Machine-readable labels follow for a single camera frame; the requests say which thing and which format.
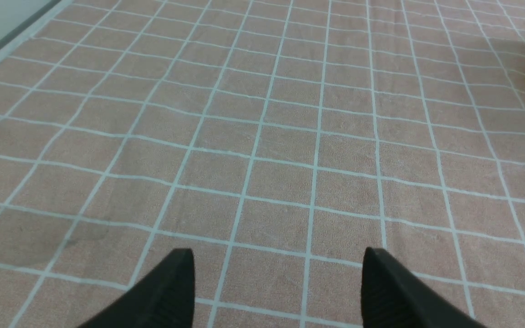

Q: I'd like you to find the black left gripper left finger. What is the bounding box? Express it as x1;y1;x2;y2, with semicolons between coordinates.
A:
80;248;196;328

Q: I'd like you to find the pink checkered tablecloth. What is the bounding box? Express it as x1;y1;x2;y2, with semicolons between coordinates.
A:
0;0;525;328

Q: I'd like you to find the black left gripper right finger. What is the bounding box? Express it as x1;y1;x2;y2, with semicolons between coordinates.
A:
361;247;484;328

